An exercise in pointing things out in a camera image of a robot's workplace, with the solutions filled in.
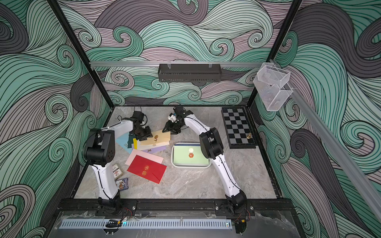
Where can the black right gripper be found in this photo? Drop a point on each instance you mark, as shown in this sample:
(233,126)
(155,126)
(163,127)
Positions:
(172,126)

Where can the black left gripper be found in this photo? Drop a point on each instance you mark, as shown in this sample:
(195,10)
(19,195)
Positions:
(149,135)

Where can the tan kraft envelope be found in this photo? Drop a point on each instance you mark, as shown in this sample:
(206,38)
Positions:
(158,137)

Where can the light green envelope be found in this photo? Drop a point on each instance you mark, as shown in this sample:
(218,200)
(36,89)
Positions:
(190,155)

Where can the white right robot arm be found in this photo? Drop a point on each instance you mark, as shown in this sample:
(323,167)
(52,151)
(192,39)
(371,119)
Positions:
(212,149)

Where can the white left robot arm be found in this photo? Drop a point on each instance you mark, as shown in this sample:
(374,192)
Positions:
(99,152)

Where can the white plastic storage box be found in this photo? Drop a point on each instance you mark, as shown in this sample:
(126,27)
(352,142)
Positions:
(190,154)

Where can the framed card box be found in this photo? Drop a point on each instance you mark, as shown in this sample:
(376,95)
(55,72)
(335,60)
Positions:
(117,171)

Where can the blue playing card box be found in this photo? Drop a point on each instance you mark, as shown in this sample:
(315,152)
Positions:
(122,184)

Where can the cream white envelope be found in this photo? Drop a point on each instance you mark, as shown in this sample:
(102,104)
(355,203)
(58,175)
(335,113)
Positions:
(144,147)

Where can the dark green envelope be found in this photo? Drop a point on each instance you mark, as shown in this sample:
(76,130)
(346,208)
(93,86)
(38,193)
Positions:
(130,143)

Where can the light blue envelope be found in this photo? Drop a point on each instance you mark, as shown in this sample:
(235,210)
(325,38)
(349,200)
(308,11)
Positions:
(122,141)

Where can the lavender envelope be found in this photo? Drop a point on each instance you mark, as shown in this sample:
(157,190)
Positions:
(155,149)

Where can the pink envelope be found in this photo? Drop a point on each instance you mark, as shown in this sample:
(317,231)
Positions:
(135,153)

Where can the red envelope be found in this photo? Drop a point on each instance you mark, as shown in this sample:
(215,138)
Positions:
(147,169)

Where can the black white chessboard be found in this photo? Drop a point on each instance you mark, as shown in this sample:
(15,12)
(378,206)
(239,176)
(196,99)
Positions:
(238,126)

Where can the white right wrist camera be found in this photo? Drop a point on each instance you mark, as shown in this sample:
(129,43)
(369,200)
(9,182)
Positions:
(172,117)

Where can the black wall shelf tray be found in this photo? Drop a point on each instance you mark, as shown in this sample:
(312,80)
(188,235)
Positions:
(200,73)

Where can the white perforated cable duct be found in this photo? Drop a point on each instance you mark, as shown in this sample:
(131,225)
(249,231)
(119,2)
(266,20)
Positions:
(219,224)

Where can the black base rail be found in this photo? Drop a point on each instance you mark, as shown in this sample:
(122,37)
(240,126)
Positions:
(217,206)

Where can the clear acrylic wall bin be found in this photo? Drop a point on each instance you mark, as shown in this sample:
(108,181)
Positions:
(272,86)

